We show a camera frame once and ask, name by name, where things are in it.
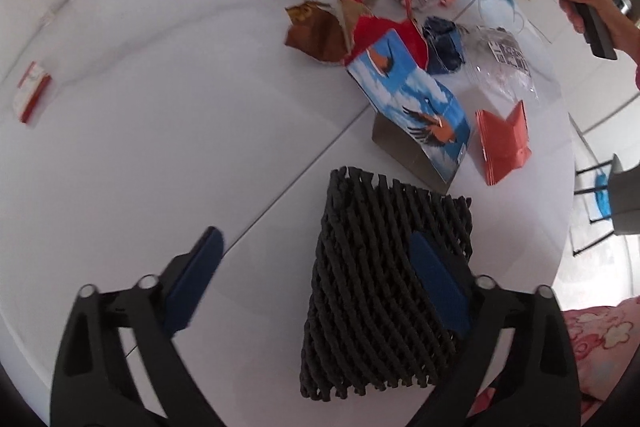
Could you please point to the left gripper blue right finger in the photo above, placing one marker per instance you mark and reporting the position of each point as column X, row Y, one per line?
column 446, row 296

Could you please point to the red floral fabric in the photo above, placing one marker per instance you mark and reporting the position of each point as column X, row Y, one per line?
column 604, row 341

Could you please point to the orange red paper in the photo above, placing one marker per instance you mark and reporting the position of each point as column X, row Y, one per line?
column 504, row 142

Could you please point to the brown crumpled paper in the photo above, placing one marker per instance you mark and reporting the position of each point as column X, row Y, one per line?
column 316, row 31

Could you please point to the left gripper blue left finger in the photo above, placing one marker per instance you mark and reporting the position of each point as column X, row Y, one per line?
column 186, row 278

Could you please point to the clear plastic wrapper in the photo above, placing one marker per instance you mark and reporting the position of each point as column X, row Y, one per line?
column 494, row 61

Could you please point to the person's right hand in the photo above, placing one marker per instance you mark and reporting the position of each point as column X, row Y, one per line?
column 624, row 33

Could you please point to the blue bird print paper bag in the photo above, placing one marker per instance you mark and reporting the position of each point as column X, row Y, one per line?
column 422, row 107

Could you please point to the small red white box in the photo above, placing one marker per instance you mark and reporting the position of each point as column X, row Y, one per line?
column 29, row 91

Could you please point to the grey chair with black legs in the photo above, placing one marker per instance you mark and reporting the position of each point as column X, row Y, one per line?
column 617, row 197

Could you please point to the dark blue crumpled paper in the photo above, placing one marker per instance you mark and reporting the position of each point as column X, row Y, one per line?
column 445, row 50

